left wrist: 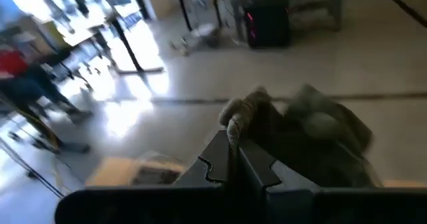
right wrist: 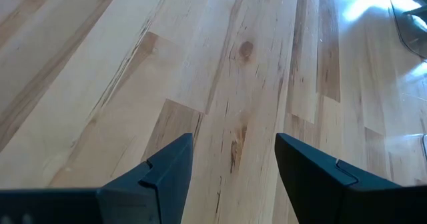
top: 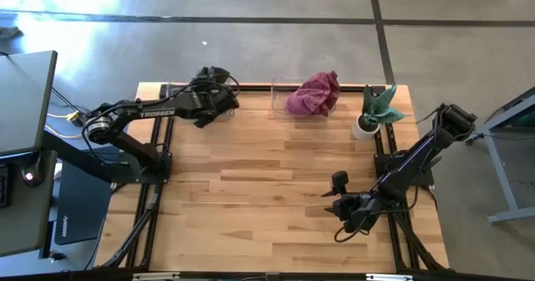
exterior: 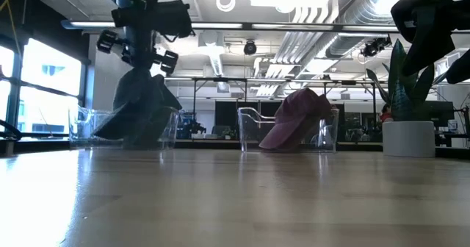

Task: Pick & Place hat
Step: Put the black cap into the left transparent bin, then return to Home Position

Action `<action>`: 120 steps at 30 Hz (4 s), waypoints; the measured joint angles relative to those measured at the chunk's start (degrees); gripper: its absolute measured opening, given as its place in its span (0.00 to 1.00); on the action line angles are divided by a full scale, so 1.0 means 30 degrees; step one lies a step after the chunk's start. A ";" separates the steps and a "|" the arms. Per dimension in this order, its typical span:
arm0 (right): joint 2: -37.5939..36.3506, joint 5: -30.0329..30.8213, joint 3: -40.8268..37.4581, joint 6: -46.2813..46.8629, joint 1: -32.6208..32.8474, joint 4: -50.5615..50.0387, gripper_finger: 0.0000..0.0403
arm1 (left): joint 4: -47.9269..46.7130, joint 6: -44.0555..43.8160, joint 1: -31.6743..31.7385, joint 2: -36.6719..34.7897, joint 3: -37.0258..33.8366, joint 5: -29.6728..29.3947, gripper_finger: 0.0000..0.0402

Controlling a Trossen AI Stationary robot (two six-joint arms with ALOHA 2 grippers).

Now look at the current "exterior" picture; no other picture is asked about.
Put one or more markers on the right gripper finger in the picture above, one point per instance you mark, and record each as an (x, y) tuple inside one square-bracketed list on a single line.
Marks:
[(429, 45), (460, 68)]

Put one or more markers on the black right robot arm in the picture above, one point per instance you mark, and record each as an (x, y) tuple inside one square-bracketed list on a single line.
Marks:
[(464, 13)]

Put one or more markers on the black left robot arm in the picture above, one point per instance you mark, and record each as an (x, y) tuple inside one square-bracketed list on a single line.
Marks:
[(169, 17)]

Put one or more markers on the dark computer monitor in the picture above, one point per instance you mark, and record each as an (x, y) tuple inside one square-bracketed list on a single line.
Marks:
[(440, 111)]

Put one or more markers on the black ceiling spotlight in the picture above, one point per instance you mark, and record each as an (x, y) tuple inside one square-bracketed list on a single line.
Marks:
[(250, 48), (372, 48)]

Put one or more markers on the long ceiling light bar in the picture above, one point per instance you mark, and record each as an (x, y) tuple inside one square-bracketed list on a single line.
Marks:
[(220, 25)]

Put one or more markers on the large bright window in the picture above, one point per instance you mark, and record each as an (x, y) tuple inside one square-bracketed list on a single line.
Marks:
[(51, 67)]

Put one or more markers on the person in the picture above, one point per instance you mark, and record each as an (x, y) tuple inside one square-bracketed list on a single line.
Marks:
[(385, 116)]

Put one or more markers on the clear plastic bin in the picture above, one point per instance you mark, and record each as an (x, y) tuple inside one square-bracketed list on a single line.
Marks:
[(79, 129), (249, 133)]

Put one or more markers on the snake plant in white pot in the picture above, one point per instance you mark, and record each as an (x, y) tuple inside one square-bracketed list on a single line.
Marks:
[(407, 140)]

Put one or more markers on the small green background plant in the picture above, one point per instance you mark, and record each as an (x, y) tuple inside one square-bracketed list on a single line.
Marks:
[(228, 133)]

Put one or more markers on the black-framed background table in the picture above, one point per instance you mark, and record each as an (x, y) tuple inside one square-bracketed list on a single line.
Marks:
[(257, 79)]

